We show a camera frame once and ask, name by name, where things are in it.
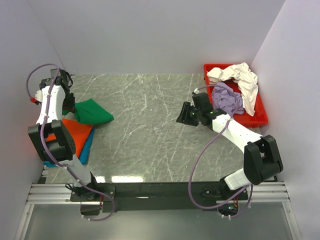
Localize green t shirt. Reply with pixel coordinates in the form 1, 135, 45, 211
62, 98, 114, 125

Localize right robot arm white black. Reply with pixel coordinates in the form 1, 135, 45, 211
176, 92, 284, 198

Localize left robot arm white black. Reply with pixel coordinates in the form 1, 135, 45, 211
27, 65, 97, 194

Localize lilac t shirt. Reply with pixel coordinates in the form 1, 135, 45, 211
211, 82, 245, 117

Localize white t shirt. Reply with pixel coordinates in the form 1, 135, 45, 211
206, 62, 259, 117

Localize red plastic bin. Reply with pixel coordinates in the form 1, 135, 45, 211
203, 63, 268, 128

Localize folded orange t shirt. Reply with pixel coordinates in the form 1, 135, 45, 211
62, 119, 95, 165

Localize folded teal t shirt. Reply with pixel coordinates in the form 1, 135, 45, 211
42, 128, 96, 168

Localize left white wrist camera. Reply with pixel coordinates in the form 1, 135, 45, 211
29, 90, 43, 105

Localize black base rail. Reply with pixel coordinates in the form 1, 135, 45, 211
27, 181, 291, 216

